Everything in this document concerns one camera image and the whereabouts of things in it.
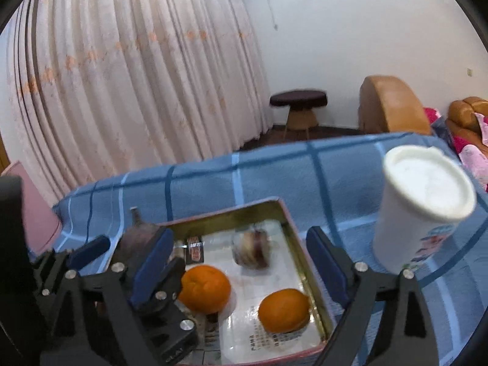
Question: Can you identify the red white small packet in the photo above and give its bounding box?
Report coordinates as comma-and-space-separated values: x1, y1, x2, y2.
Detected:
186, 236, 205, 264

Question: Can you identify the wooden door frame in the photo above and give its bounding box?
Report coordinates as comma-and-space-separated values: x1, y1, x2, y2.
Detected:
0, 133, 10, 173

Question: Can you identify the layered cake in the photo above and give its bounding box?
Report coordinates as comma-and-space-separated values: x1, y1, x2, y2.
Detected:
232, 227, 272, 269

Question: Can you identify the round dark wicker stool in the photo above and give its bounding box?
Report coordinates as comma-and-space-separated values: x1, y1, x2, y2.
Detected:
269, 89, 328, 138

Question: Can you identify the dark blue bag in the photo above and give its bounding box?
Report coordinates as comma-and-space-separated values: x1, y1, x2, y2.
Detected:
432, 116, 457, 150

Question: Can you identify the pink floral curtain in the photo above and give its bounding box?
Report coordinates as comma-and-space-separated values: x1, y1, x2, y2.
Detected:
5, 0, 276, 206

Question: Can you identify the dark purple stemmed fruit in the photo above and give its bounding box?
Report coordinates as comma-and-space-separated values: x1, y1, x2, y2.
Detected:
112, 206, 163, 275

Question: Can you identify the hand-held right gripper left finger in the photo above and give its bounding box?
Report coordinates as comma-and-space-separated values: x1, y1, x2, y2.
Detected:
38, 228, 175, 366

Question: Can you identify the orange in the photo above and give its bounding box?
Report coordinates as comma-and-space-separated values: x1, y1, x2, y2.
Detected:
178, 265, 231, 315
258, 289, 310, 333

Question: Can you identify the pink metal tin box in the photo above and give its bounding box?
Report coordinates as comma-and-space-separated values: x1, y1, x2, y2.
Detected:
162, 197, 337, 366

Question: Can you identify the white lidded cup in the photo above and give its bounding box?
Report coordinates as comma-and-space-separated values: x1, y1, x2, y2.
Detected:
371, 145, 476, 274

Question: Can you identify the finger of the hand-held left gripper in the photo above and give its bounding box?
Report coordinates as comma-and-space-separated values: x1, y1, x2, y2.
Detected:
34, 235, 111, 277
133, 258, 199, 365

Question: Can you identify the brown leather sofa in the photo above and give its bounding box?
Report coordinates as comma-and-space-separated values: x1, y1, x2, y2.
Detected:
446, 97, 488, 154

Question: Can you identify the air conditioner power cable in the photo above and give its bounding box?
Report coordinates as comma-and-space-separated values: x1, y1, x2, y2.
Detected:
263, 0, 279, 30

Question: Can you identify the blue plaid tablecloth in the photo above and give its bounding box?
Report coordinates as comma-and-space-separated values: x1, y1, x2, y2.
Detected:
28, 131, 488, 366

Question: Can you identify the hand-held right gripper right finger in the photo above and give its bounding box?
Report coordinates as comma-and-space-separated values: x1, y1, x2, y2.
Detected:
306, 226, 454, 366

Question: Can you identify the brown leather armchair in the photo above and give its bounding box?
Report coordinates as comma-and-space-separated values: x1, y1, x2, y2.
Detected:
358, 75, 434, 136

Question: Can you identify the pink floral blanket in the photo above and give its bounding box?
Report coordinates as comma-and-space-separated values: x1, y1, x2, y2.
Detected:
424, 107, 488, 192

